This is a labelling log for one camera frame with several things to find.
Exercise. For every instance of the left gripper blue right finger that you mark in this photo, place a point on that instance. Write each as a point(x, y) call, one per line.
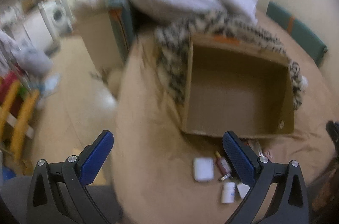
point(241, 157)

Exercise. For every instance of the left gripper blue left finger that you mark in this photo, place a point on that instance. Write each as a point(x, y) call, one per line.
point(93, 157)

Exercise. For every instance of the pink perfume bottle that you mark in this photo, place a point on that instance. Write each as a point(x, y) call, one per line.
point(223, 166)

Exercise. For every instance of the white charger plug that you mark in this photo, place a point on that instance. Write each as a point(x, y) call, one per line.
point(243, 189)

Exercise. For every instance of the white pill bottle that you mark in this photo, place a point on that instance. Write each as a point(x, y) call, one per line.
point(228, 193)

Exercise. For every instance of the white earbuds case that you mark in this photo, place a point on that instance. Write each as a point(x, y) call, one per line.
point(203, 169)

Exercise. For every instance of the brown cardboard box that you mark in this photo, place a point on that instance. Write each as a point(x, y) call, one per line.
point(236, 86)

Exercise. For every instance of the teal cushion with orange stripe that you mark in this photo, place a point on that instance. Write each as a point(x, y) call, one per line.
point(300, 32)

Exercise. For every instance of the white plastic bag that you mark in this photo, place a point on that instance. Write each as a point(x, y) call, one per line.
point(33, 61)

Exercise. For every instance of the patterned fuzzy blanket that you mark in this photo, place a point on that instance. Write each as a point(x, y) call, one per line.
point(174, 42)

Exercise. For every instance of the white washing machine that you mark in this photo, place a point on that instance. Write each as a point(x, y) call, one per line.
point(55, 18)

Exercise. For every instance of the teal sofa armrest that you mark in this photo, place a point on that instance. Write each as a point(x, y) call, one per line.
point(121, 18)

